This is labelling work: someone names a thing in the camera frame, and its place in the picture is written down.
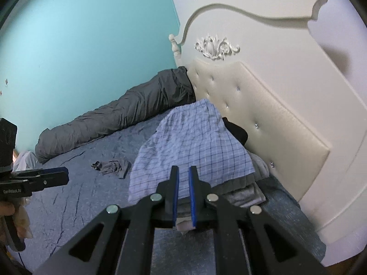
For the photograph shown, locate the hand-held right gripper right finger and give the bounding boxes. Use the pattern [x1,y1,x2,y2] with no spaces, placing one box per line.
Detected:
[188,166,324,275]

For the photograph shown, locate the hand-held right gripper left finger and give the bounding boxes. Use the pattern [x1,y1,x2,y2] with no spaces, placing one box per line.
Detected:
[34,165,180,275]

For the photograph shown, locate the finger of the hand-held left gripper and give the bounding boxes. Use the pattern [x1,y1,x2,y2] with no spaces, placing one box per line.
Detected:
[12,167,69,179]
[29,176,69,192]

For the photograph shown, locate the blue plaid shorts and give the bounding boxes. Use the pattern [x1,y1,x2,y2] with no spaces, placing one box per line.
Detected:
[128,98,256,204]

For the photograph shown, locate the stack of folded clothes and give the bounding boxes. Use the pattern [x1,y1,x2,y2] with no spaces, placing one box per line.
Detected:
[175,152,270,209]

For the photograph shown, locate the person's left hand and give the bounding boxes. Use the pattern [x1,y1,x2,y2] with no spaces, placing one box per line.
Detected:
[0,199,33,239]

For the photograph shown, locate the light grey pillow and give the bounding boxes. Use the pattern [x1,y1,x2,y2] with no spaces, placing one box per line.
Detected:
[13,150,38,173]

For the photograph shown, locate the white folded garment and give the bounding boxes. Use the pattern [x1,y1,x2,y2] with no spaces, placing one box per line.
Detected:
[175,217,196,232]

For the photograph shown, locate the dark grey folded garment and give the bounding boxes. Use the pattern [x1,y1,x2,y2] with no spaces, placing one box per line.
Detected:
[214,173,260,195]

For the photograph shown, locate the dark grey crumpled garment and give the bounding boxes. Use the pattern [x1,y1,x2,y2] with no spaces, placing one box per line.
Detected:
[91,159,132,179]

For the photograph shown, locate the grey rolled duvet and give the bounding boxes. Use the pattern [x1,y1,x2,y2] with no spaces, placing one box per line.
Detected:
[35,66,197,164]

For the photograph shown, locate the white padded headboard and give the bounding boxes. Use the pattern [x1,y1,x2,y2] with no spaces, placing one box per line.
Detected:
[168,0,367,267]

